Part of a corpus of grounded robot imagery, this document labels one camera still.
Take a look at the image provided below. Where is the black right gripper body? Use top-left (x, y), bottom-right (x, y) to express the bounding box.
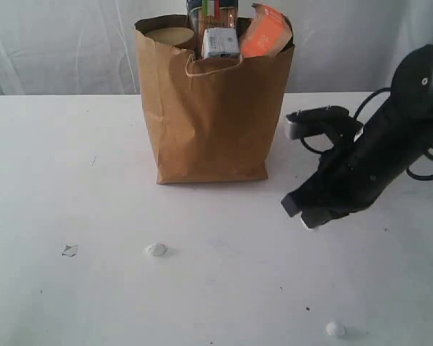
top-left (299, 143), bottom-right (393, 216)

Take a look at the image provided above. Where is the brown paper shopping bag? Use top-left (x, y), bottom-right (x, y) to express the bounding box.
top-left (135, 14), bottom-right (294, 185)

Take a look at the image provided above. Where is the small white scrap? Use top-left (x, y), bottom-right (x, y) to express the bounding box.
top-left (145, 243), bottom-right (167, 257)

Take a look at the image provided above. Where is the brown pouch with orange label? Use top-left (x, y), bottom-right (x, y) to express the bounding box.
top-left (239, 3), bottom-right (293, 58)

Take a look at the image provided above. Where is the white and blue carton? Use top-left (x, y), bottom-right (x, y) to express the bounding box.
top-left (201, 27), bottom-right (240, 59)

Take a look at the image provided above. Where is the spaghetti packet dark blue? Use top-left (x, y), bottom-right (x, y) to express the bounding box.
top-left (186, 0), bottom-right (238, 56)

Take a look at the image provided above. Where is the nut jar with gold lid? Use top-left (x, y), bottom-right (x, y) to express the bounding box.
top-left (145, 27), bottom-right (196, 50)

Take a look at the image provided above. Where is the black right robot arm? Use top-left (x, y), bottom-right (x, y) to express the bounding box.
top-left (281, 45), bottom-right (433, 229)

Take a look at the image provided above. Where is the clear plastic scrap on table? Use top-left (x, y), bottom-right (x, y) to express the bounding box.
top-left (61, 244), bottom-right (78, 257)

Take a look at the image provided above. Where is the white fabric backdrop curtain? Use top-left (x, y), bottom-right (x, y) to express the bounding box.
top-left (0, 0), bottom-right (433, 95)

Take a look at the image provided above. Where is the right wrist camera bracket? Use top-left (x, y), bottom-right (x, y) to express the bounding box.
top-left (284, 106), bottom-right (363, 145)

